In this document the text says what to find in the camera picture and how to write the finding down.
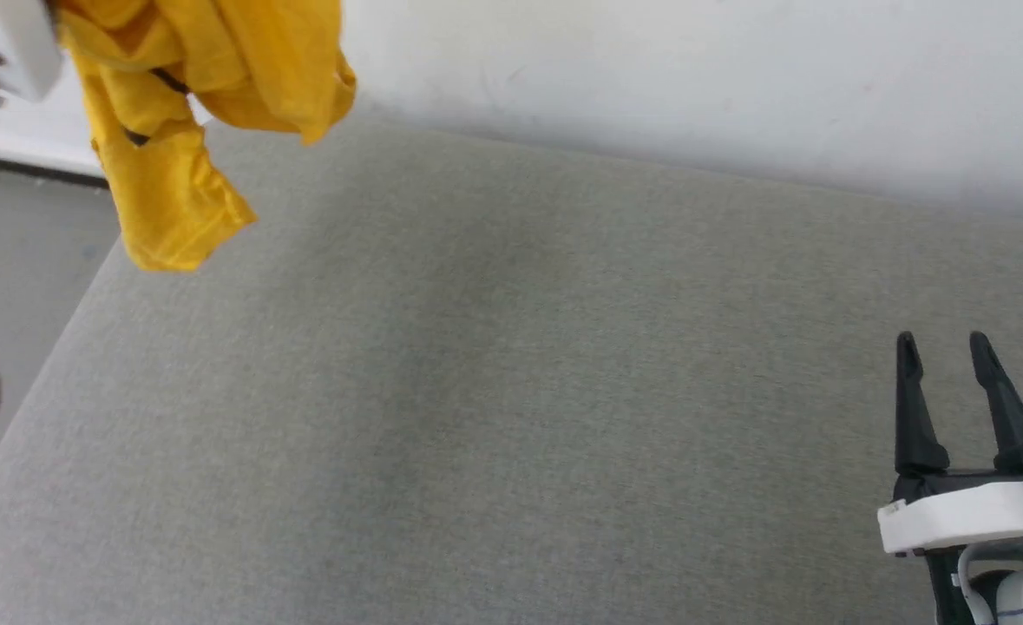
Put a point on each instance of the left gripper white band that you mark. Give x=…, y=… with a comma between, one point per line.
x=21, y=43

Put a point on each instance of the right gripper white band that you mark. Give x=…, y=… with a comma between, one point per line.
x=962, y=516

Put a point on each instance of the yellow cartoon face t-shirt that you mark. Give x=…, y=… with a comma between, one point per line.
x=173, y=200

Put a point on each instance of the grey fabric sofa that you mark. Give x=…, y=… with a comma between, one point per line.
x=511, y=391

